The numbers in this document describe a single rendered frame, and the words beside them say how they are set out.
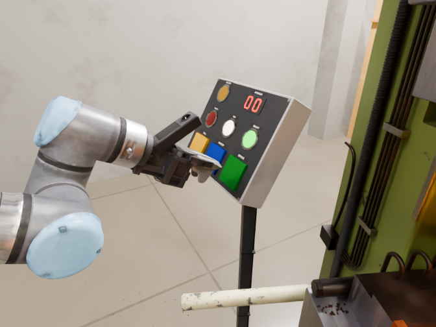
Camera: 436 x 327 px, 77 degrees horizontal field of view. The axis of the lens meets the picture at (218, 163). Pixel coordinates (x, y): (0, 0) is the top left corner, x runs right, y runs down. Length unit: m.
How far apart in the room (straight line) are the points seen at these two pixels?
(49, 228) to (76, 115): 0.19
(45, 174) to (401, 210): 0.65
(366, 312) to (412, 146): 0.30
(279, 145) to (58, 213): 0.47
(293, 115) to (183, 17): 2.24
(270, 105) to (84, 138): 0.42
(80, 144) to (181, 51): 2.36
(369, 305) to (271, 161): 0.34
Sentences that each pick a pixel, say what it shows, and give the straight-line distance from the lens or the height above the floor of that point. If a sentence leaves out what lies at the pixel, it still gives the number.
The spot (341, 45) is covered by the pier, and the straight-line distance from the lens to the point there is 3.71.
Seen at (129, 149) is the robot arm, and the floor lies 1.15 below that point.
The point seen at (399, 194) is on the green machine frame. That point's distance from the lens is 0.64.
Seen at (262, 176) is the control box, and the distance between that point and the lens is 0.67.
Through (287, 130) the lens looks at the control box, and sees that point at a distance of 0.67.
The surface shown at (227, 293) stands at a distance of 0.89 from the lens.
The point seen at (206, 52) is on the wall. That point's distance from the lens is 2.91.
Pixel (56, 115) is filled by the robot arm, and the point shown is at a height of 1.22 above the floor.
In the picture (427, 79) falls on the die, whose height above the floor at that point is 1.29.
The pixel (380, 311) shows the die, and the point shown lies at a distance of 0.50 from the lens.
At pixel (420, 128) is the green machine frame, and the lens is 0.60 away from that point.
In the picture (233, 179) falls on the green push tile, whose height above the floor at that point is 1.00.
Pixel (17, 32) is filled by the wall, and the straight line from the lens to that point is 2.61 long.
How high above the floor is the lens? 1.34
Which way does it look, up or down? 26 degrees down
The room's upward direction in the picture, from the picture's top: straight up
